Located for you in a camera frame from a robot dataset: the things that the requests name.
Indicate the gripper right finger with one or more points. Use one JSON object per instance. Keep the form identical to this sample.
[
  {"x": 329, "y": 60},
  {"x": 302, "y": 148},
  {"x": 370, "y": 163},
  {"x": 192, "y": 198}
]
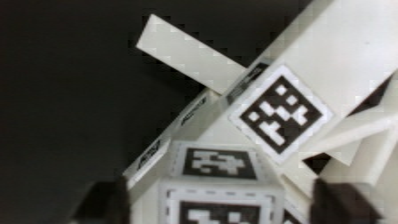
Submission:
[{"x": 341, "y": 207}]

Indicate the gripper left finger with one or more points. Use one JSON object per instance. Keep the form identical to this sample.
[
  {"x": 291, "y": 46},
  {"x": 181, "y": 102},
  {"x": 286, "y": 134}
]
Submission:
[{"x": 103, "y": 208}]

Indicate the white chair leg with tag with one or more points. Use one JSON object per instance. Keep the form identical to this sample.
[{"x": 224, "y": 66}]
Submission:
[{"x": 197, "y": 105}]

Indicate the white chair back frame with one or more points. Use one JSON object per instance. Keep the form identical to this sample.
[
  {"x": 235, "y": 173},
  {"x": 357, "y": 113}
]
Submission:
[{"x": 309, "y": 108}]

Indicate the white U-shaped obstacle frame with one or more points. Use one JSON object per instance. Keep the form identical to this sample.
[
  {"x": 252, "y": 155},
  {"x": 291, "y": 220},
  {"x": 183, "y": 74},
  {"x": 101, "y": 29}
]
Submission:
[{"x": 188, "y": 55}]

